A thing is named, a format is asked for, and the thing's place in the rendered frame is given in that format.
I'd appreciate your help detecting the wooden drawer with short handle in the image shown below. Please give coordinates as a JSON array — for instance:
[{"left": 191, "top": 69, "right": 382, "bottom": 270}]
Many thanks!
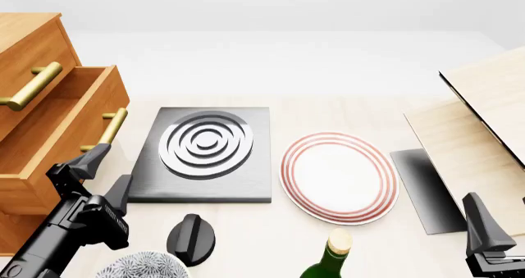
[{"left": 0, "top": 64, "right": 131, "bottom": 215}]

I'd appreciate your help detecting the plain wooden drawer front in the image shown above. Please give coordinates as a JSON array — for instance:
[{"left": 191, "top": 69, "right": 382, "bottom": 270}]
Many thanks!
[{"left": 0, "top": 209, "right": 55, "bottom": 257}]

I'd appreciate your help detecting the wooden drawer with long handle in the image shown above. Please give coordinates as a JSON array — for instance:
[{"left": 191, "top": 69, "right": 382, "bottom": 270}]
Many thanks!
[{"left": 0, "top": 28, "right": 83, "bottom": 143}]

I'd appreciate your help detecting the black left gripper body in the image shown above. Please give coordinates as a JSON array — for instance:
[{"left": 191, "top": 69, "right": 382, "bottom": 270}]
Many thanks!
[{"left": 45, "top": 162, "right": 130, "bottom": 251}]

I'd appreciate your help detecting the long brass drawer handle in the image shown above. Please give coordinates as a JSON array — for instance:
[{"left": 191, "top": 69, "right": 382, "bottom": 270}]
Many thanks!
[{"left": 0, "top": 62, "right": 64, "bottom": 112}]

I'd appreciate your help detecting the flat black stove plate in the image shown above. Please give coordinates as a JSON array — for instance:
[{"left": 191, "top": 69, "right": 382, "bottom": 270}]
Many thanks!
[{"left": 126, "top": 106, "right": 272, "bottom": 204}]

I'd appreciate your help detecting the short brass drawer handle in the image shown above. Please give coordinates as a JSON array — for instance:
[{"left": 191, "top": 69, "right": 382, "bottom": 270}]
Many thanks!
[{"left": 80, "top": 107, "right": 129, "bottom": 153}]

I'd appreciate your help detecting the wooden cabinet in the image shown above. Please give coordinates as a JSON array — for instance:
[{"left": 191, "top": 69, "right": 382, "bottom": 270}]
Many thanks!
[{"left": 0, "top": 12, "right": 83, "bottom": 257}]

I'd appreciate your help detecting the round black stove knob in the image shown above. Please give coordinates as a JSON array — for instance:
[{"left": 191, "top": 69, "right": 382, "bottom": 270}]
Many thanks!
[{"left": 166, "top": 213, "right": 217, "bottom": 268}]

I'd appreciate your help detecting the white plate with red rings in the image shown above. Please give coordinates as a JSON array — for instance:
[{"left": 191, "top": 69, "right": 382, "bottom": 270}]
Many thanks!
[{"left": 278, "top": 131, "right": 400, "bottom": 226}]

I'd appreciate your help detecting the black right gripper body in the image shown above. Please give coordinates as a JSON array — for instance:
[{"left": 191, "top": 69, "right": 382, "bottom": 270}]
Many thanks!
[{"left": 465, "top": 248, "right": 525, "bottom": 278}]

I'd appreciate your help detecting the microwave oven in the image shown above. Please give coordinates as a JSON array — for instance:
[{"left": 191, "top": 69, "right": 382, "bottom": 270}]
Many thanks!
[{"left": 389, "top": 45, "right": 525, "bottom": 238}]

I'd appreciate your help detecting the green bottle with cork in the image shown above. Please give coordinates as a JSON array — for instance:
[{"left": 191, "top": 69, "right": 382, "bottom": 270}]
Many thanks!
[{"left": 299, "top": 227, "right": 354, "bottom": 278}]

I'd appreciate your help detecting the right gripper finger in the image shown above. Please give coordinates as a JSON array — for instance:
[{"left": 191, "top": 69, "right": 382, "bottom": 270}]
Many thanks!
[{"left": 462, "top": 192, "right": 518, "bottom": 258}]

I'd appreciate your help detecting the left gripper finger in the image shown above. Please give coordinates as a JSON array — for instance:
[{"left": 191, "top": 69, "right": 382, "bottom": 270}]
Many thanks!
[
  {"left": 66, "top": 142, "right": 112, "bottom": 181},
  {"left": 103, "top": 173, "right": 135, "bottom": 216}
]

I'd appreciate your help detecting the patterned grey white bowl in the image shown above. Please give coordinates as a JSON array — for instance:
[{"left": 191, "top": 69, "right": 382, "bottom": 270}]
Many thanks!
[{"left": 94, "top": 251, "right": 191, "bottom": 278}]

